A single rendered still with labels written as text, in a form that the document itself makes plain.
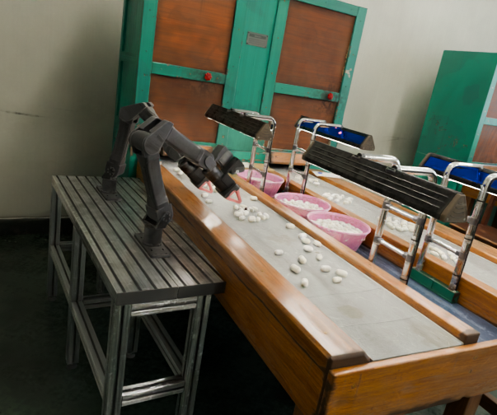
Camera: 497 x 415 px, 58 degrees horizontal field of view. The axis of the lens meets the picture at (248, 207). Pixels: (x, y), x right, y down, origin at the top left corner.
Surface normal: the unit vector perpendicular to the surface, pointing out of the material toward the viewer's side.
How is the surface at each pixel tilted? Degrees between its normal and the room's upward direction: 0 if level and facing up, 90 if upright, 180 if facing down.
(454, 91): 90
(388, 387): 90
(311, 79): 90
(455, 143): 90
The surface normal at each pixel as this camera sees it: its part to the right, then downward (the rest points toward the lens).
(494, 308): -0.89, -0.02
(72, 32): 0.50, 0.33
